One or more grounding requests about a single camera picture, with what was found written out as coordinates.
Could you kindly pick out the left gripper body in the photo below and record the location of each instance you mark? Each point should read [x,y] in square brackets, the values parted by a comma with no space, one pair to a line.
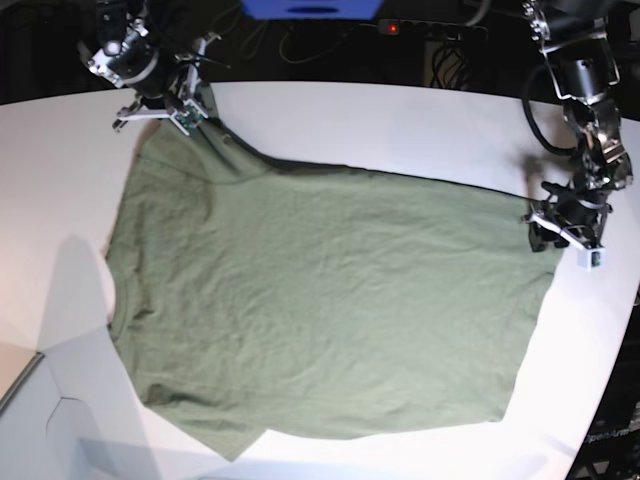
[570,223]

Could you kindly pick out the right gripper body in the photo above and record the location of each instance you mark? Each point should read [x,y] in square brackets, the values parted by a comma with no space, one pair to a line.
[164,86]

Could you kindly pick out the green t-shirt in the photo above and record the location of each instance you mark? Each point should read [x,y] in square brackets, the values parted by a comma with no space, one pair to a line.
[316,301]

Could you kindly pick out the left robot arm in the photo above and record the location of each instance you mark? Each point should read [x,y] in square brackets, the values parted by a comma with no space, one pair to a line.
[573,41]

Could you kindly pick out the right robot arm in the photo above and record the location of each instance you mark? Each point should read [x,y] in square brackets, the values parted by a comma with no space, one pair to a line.
[132,52]

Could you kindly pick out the blue box at top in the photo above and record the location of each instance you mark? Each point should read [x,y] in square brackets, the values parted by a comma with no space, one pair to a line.
[311,9]

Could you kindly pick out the black power strip red light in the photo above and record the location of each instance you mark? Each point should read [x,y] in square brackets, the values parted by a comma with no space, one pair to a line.
[432,31]

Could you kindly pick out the white side panel board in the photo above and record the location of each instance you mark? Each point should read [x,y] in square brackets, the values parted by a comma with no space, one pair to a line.
[38,437]

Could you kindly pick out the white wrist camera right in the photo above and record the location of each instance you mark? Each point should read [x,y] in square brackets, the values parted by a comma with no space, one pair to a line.
[189,117]

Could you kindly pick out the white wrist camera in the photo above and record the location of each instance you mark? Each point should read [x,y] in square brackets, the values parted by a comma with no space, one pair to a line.
[591,258]
[189,117]

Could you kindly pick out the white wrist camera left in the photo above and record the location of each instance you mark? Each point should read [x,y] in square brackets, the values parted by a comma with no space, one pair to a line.
[591,258]

